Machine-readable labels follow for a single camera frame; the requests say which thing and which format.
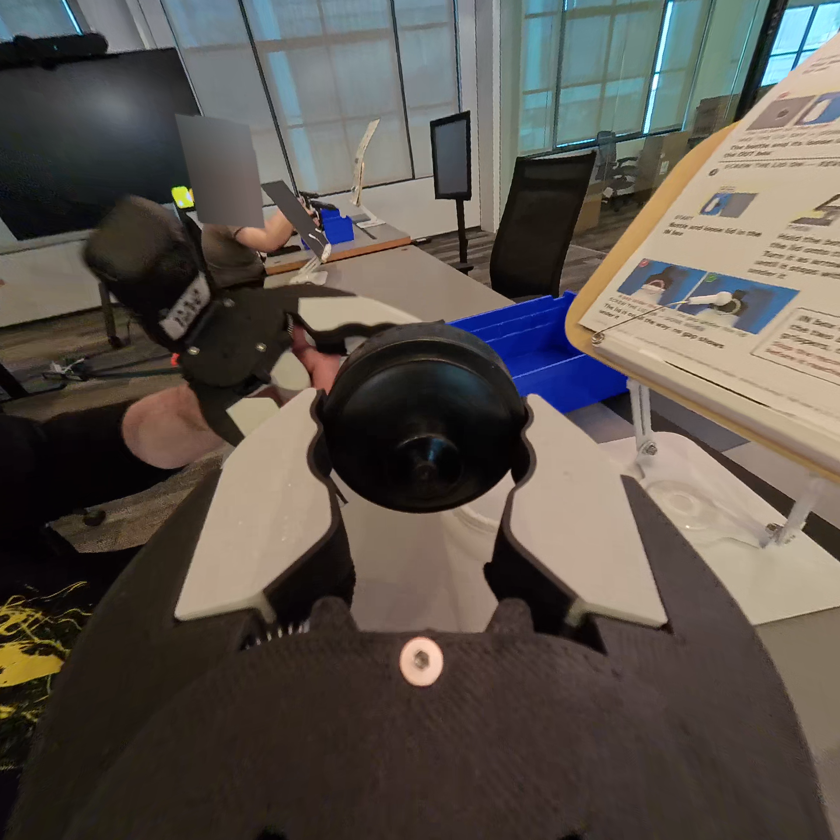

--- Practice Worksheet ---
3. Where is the white paper stand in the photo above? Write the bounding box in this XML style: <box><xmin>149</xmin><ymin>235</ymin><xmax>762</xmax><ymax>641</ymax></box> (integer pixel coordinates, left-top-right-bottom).
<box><xmin>350</xmin><ymin>118</ymin><xmax>382</xmax><ymax>227</ymax></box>

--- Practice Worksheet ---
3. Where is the black floor display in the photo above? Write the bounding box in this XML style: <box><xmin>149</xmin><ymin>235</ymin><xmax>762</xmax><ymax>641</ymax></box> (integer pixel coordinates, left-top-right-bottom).
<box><xmin>430</xmin><ymin>110</ymin><xmax>475</xmax><ymax>273</ymax></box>

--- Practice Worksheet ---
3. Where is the person's left forearm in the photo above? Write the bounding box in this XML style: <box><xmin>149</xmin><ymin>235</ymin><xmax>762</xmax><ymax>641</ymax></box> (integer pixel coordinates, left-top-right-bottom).
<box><xmin>121</xmin><ymin>384</ymin><xmax>231</xmax><ymax>470</ymax></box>

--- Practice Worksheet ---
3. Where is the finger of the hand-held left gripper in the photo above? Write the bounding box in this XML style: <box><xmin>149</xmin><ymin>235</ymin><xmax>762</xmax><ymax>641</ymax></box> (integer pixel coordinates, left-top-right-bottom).
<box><xmin>266</xmin><ymin>354</ymin><xmax>319</xmax><ymax>411</ymax></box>
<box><xmin>289</xmin><ymin>294</ymin><xmax>425</xmax><ymax>357</ymax></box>

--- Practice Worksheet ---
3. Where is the printed instruction sheet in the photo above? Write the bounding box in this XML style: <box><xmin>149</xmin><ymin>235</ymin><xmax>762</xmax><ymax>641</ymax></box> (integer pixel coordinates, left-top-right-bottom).
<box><xmin>577</xmin><ymin>36</ymin><xmax>840</xmax><ymax>431</ymax></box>

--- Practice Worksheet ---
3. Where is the black mesh office chair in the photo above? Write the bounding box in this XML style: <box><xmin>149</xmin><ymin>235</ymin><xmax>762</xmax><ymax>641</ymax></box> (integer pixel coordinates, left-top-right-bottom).
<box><xmin>594</xmin><ymin>130</ymin><xmax>641</xmax><ymax>211</ymax></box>
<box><xmin>489</xmin><ymin>151</ymin><xmax>598</xmax><ymax>304</ymax></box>

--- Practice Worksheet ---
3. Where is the small blue bin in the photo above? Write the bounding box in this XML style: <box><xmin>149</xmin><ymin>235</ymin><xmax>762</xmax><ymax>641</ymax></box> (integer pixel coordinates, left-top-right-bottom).
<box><xmin>302</xmin><ymin>206</ymin><xmax>355</xmax><ymax>247</ymax></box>

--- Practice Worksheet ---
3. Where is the large black screen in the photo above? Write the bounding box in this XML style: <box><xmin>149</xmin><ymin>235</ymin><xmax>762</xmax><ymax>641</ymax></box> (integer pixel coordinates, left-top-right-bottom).
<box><xmin>0</xmin><ymin>46</ymin><xmax>201</xmax><ymax>240</ymax></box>

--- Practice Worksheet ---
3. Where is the dark stand board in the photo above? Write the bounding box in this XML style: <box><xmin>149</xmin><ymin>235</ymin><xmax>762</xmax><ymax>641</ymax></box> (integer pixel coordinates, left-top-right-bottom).
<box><xmin>261</xmin><ymin>180</ymin><xmax>332</xmax><ymax>263</ymax></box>

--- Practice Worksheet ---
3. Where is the blue plastic bin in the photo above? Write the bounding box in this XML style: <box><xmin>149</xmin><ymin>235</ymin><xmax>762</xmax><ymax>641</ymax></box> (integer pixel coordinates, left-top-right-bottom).
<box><xmin>446</xmin><ymin>292</ymin><xmax>630</xmax><ymax>413</ymax></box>

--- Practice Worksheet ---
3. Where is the black camera bar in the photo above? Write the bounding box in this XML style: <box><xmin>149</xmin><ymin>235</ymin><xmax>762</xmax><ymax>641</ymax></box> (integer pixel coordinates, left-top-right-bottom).
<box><xmin>0</xmin><ymin>33</ymin><xmax>109</xmax><ymax>70</ymax></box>

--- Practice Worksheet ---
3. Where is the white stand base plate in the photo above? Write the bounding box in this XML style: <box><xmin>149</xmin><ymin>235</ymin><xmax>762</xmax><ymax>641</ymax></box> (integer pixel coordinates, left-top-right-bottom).
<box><xmin>591</xmin><ymin>430</ymin><xmax>840</xmax><ymax>627</ymax></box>

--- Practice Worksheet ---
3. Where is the black bottle lid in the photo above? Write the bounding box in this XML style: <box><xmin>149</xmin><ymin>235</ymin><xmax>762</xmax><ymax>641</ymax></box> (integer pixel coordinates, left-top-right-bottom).
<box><xmin>320</xmin><ymin>323</ymin><xmax>530</xmax><ymax>514</ymax></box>

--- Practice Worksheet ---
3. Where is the person's left hand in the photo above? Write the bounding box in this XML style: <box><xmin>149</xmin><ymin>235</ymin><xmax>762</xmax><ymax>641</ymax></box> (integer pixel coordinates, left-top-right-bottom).
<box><xmin>289</xmin><ymin>325</ymin><xmax>345</xmax><ymax>395</ymax></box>

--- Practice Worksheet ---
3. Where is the cardboard box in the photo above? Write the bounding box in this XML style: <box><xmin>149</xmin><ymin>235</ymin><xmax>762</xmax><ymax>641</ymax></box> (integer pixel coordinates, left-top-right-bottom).
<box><xmin>640</xmin><ymin>131</ymin><xmax>693</xmax><ymax>191</ymax></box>
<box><xmin>692</xmin><ymin>95</ymin><xmax>742</xmax><ymax>139</ymax></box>

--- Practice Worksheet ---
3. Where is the clear acrylic stand support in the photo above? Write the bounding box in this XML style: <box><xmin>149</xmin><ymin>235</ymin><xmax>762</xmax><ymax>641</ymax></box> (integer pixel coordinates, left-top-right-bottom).
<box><xmin>626</xmin><ymin>377</ymin><xmax>829</xmax><ymax>552</ymax></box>

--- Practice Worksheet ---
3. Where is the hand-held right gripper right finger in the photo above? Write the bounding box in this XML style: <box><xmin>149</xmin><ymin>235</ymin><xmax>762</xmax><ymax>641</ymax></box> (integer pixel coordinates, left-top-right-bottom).
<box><xmin>484</xmin><ymin>394</ymin><xmax>670</xmax><ymax>630</ymax></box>

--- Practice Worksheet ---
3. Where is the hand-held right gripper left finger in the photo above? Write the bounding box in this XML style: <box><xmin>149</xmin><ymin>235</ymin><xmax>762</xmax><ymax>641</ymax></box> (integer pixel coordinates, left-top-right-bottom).
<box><xmin>174</xmin><ymin>387</ymin><xmax>343</xmax><ymax>623</ymax></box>

